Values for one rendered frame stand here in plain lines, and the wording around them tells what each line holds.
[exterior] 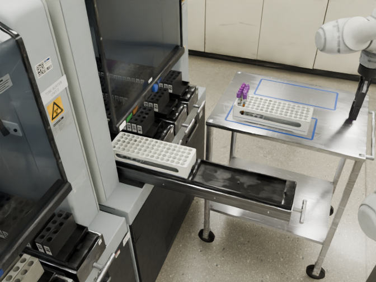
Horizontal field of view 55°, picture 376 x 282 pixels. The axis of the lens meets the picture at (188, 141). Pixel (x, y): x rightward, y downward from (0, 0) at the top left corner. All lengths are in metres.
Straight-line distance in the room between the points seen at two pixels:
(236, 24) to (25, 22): 2.78
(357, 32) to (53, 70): 0.87
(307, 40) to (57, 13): 2.72
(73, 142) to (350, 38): 0.87
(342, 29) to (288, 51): 2.22
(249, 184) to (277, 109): 0.36
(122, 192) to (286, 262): 1.05
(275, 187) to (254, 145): 1.41
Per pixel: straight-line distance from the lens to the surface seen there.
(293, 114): 1.44
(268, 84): 1.73
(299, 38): 3.41
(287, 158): 2.59
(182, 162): 1.21
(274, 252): 2.07
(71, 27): 0.96
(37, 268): 1.05
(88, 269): 1.12
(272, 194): 1.22
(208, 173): 1.26
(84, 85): 1.03
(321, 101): 1.67
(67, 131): 1.00
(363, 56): 1.43
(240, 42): 3.53
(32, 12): 0.85
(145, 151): 1.28
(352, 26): 1.26
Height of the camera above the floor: 1.69
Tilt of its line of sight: 40 degrees down
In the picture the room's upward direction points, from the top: 1 degrees counter-clockwise
